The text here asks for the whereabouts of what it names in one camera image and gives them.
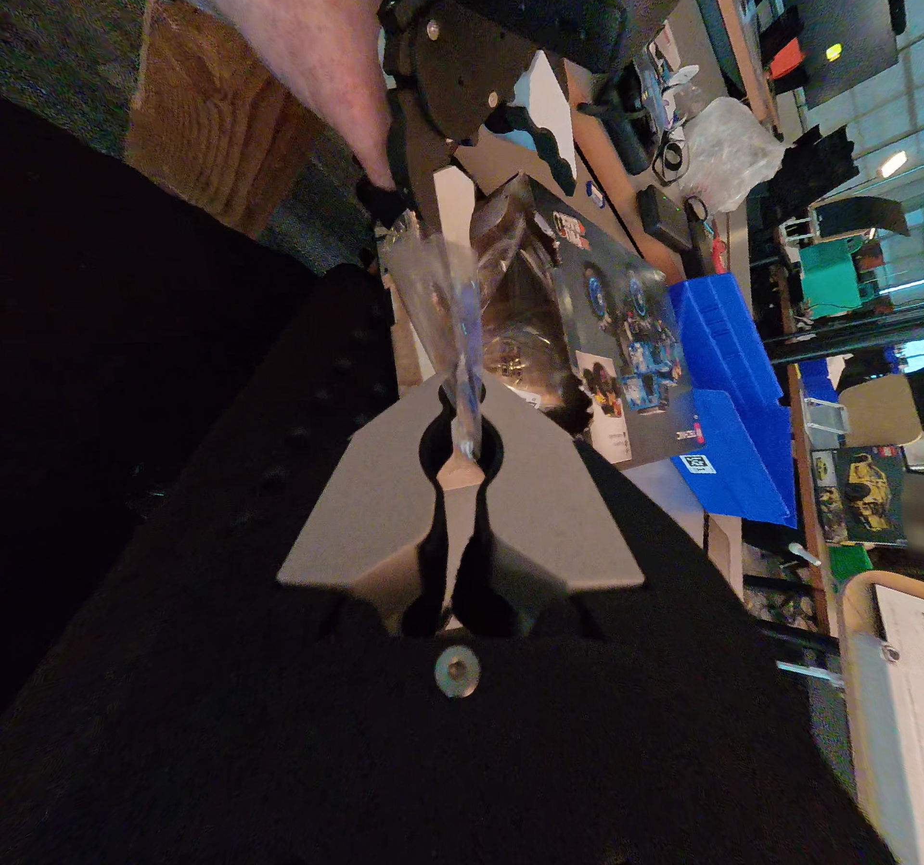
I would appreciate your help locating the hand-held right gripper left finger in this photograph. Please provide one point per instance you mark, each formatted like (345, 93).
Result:
(361, 519)

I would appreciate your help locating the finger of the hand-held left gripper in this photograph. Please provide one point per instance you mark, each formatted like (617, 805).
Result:
(452, 216)
(549, 115)

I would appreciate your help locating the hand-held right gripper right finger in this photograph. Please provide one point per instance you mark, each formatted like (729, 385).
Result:
(571, 519)

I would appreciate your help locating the clear plastic bag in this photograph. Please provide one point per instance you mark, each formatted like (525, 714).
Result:
(462, 317)

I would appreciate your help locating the toy truck cardboard box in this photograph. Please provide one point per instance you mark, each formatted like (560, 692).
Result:
(635, 346)

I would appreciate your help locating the wooden desk leg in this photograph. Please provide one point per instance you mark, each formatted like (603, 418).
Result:
(217, 129)

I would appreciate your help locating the person's left hand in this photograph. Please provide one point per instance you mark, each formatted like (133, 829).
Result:
(289, 14)

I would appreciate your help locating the white crumpled plastic bag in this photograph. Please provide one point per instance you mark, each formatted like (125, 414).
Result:
(737, 155)

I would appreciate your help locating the blue storage bin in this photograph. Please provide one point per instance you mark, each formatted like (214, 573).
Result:
(729, 375)

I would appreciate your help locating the yellow car toy box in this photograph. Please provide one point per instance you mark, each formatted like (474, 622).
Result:
(859, 497)

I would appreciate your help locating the green object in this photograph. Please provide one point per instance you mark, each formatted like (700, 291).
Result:
(830, 276)

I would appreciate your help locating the instruction sheet wooden board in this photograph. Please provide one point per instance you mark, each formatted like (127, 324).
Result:
(895, 721)

